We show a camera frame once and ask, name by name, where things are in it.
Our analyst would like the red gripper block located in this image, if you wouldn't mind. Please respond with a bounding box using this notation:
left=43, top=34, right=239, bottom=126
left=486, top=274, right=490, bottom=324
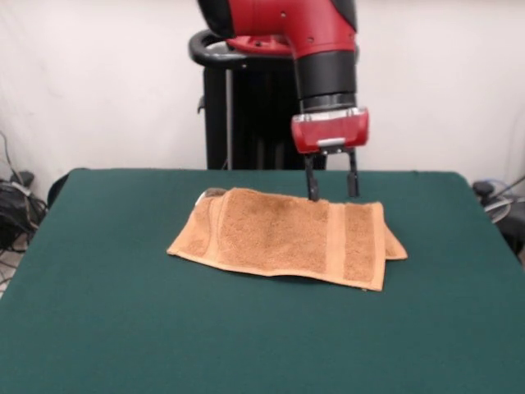
left=290, top=106, right=371, bottom=202

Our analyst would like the tan terry towel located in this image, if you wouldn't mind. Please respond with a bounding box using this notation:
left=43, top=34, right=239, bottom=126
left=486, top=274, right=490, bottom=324
left=167, top=186, right=409, bottom=293

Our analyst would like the black cable tangle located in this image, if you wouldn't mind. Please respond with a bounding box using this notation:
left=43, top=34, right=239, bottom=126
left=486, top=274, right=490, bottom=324
left=0, top=131, right=51, bottom=252

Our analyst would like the dark green table cloth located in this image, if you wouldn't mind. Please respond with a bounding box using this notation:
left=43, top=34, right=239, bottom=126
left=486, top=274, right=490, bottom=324
left=0, top=167, right=525, bottom=394

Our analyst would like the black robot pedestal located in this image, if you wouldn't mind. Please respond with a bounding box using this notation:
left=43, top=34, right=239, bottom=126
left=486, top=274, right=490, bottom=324
left=188, top=28, right=360, bottom=171

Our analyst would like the grey wheeled stand base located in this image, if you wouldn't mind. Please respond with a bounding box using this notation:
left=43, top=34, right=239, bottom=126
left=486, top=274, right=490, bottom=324
left=471, top=176, right=525, bottom=263

